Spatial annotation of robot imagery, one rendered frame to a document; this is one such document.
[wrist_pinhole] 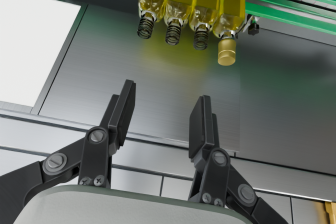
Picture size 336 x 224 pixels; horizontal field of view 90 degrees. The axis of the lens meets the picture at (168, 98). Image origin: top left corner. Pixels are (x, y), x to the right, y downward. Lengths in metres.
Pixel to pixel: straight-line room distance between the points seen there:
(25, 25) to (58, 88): 0.21
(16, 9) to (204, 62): 0.53
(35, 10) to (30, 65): 0.17
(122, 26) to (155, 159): 0.37
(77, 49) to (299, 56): 0.70
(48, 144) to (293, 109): 0.65
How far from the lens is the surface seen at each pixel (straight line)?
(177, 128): 0.41
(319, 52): 0.81
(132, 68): 0.46
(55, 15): 0.60
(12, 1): 0.68
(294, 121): 0.61
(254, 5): 0.57
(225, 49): 0.37
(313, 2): 0.70
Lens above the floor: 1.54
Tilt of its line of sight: 21 degrees down
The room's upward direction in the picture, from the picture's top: 170 degrees counter-clockwise
